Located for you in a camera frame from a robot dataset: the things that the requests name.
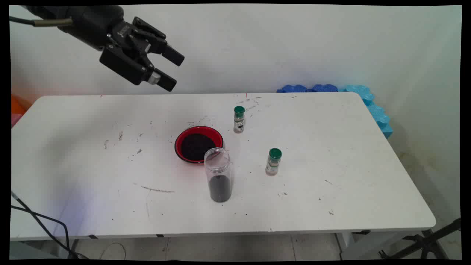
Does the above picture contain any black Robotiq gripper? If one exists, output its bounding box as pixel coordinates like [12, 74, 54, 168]
[22, 6, 185, 92]

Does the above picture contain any green-lid spice bottle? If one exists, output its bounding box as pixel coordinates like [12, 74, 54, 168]
[233, 106, 246, 134]
[265, 148, 283, 176]

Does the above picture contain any red bowl with black rim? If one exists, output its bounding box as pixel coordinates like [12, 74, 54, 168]
[174, 126, 224, 164]

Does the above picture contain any clear plastic jar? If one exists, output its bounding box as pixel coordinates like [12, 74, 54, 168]
[203, 147, 233, 203]

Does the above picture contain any black tripod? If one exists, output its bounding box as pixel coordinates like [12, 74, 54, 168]
[379, 218, 461, 259]

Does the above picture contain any orange box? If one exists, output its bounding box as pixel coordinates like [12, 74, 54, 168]
[11, 94, 28, 115]

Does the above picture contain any black hanging cable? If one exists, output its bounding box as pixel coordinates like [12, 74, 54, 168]
[10, 205, 72, 258]
[10, 191, 89, 259]

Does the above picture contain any light blue foam tile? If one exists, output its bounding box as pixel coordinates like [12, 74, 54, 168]
[339, 85, 393, 139]

